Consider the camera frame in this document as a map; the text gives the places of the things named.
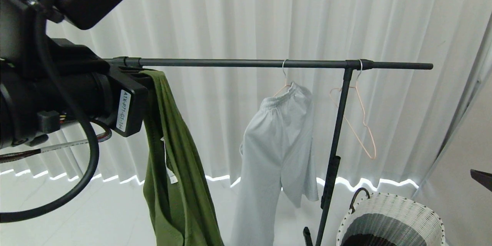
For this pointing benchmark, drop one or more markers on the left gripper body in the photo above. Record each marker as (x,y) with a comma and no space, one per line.
(77,96)

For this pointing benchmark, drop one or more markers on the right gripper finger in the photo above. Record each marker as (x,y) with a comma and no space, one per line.
(485,178)

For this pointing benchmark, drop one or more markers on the pink clothes hanger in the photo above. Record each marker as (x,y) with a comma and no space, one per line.
(285,82)
(373,153)

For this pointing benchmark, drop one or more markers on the green garment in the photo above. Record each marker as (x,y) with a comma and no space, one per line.
(184,161)

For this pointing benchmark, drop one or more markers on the pale grey shorts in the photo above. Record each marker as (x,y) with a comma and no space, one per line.
(276,153)

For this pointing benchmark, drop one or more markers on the white laundry basket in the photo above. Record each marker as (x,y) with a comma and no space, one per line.
(392,207)

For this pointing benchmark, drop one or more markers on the black clothes rack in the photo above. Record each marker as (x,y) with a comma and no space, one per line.
(230,62)

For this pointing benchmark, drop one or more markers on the white curtain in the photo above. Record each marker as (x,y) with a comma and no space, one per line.
(269,15)

